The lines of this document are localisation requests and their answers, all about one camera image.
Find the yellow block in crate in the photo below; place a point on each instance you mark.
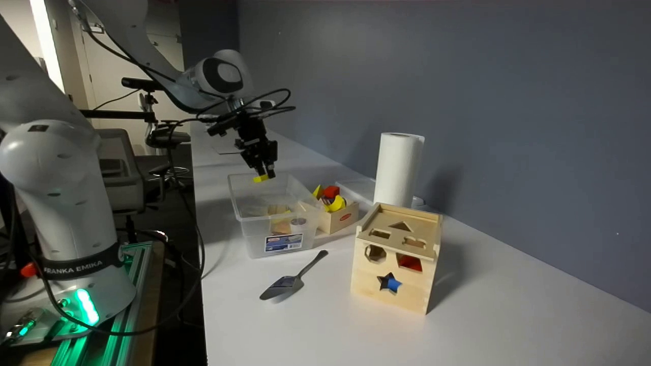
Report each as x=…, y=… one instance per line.
x=336, y=204

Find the grey metal trowel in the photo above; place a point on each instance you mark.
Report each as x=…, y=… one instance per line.
x=290, y=283

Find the clear plastic storage bin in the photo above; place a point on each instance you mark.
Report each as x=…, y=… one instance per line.
x=277, y=216

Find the camera on stand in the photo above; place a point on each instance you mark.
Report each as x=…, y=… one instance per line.
x=158, y=132

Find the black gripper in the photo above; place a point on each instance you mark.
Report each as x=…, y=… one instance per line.
x=252, y=143

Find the yellow block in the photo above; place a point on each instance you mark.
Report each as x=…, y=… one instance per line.
x=260, y=180
x=336, y=204

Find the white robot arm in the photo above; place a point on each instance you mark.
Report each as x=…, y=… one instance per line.
x=50, y=150

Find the red block in crate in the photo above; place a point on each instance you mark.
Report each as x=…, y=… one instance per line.
x=330, y=193

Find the wooden shape sorter cube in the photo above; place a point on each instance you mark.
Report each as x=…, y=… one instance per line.
x=394, y=256

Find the white paper towel roll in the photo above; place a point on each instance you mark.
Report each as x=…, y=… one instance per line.
x=397, y=168

